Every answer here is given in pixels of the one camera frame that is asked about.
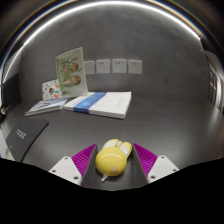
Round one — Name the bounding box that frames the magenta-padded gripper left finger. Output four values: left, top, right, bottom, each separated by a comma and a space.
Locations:
48, 143, 102, 190

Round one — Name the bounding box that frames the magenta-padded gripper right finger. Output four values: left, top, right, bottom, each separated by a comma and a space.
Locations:
128, 142, 180, 190

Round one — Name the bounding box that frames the yellow rabbit-shaped computer mouse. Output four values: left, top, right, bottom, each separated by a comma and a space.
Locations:
94, 138, 133, 183

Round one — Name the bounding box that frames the striped grey book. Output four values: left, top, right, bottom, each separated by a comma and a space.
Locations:
24, 97, 68, 117

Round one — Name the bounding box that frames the white book with blue stripe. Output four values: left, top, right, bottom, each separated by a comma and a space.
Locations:
62, 91, 133, 120

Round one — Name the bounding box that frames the white sticker card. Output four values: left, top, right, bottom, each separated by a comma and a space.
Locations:
41, 78, 63, 102

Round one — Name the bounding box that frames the green food menu sheet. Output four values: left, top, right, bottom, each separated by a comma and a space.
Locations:
54, 46, 89, 99

